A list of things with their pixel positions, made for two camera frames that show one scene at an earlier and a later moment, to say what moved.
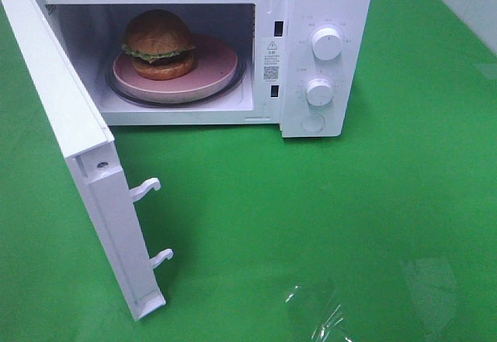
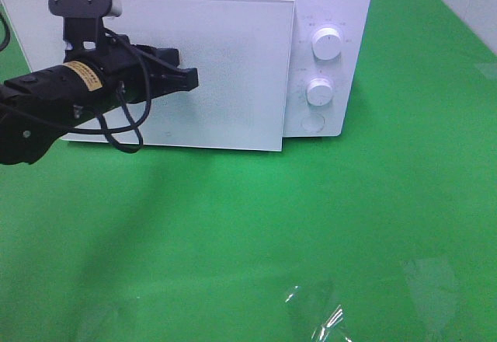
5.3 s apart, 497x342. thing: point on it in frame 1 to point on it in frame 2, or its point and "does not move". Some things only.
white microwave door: [90, 149] to [240, 40]
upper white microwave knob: [326, 42] does not move
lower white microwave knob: [319, 92] does not move
